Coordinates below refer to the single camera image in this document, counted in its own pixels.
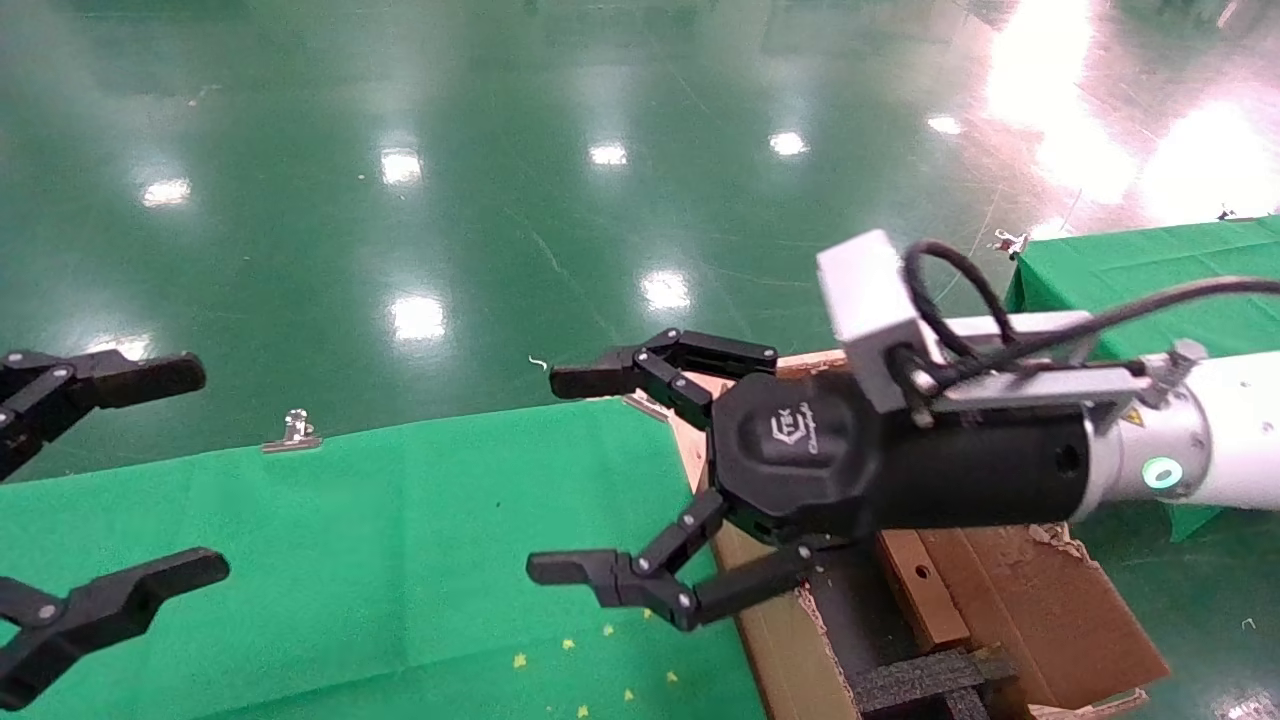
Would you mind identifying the black foam insert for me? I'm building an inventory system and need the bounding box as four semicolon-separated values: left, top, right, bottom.
850;648;1016;720

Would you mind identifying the silver camera mount bracket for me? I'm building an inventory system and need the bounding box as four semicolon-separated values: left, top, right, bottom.
945;310;1206;431

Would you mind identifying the open brown cardboard carton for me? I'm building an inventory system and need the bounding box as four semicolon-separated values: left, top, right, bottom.
690;350;1171;720

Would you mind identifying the large green tablecloth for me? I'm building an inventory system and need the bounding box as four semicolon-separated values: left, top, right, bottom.
0;398;766;720

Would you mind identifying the green side table cloth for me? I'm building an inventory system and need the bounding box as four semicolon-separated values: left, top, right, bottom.
1003;215;1280;543

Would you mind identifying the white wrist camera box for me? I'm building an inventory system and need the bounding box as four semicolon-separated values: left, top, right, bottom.
817;230;946;413

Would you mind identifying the small brown cardboard box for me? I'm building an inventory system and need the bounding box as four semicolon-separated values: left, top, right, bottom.
880;530;971;651

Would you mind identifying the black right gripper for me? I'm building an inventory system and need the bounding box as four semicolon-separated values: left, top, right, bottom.
526;328;1091;633

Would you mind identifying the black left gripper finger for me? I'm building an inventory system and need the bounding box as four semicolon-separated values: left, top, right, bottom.
0;548;231;713
0;350;207;481

